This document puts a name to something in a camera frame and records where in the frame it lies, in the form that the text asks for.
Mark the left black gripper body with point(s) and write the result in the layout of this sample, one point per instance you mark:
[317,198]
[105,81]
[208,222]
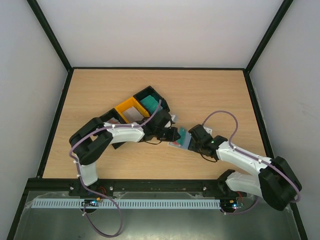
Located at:
[163,136]

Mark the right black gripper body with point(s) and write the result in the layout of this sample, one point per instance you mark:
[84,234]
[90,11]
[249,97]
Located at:
[195,136]

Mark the beige card holder wallet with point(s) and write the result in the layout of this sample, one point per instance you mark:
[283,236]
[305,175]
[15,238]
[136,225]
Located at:
[182,143]

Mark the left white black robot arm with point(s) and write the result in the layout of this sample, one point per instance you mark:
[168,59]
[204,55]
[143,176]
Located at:
[90,141]

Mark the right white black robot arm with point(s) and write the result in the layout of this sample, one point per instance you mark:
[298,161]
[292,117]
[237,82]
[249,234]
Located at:
[271,179]

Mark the green card stack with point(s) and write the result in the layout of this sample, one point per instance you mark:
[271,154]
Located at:
[150,103]

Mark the black bin with green cards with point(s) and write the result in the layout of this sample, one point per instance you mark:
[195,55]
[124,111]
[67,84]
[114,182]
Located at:
[151,91]

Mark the black bin with red cards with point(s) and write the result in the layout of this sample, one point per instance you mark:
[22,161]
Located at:
[112,117]

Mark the yellow bin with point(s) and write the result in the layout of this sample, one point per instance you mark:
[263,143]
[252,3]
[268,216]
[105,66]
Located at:
[120,108]

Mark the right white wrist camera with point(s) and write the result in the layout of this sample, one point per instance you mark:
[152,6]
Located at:
[208,130]

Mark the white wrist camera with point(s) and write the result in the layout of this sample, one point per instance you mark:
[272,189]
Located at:
[173,119]
[208,130]

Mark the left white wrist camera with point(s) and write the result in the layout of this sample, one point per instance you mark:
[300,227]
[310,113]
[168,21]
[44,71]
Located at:
[173,119]

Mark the light blue slotted cable duct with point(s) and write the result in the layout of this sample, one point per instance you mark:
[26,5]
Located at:
[63,203]

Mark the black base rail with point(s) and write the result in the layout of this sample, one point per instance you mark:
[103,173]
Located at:
[109,187]

